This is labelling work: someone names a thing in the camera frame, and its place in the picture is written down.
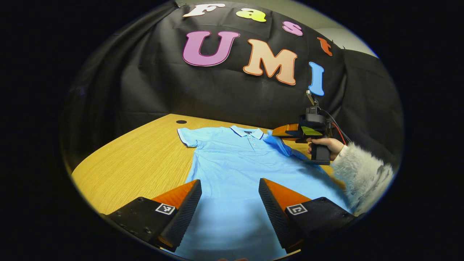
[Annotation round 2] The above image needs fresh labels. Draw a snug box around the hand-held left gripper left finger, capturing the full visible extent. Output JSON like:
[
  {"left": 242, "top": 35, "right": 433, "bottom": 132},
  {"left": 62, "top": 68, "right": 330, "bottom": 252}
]
[{"left": 100, "top": 179, "right": 202, "bottom": 253}]

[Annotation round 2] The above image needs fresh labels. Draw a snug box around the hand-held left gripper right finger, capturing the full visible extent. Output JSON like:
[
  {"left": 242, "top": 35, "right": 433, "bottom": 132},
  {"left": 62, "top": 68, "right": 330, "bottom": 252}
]
[{"left": 258, "top": 178, "right": 357, "bottom": 254}]

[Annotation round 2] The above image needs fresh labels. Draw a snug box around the light blue T-shirt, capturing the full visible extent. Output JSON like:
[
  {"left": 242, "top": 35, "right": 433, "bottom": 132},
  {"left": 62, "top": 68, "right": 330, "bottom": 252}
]
[{"left": 161, "top": 125, "right": 352, "bottom": 261}]

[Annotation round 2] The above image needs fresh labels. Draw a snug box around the black backdrop cloth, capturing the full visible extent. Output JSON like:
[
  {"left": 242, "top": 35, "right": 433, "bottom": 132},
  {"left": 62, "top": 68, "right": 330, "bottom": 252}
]
[{"left": 60, "top": 2, "right": 403, "bottom": 174}]

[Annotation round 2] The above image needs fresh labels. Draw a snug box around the black cable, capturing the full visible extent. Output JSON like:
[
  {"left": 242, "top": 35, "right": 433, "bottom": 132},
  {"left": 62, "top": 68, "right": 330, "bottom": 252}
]
[{"left": 321, "top": 108, "right": 351, "bottom": 144}]

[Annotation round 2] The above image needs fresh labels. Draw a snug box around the red cable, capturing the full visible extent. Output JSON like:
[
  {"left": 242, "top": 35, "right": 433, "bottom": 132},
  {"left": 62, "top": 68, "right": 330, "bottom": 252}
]
[{"left": 330, "top": 122, "right": 347, "bottom": 146}]

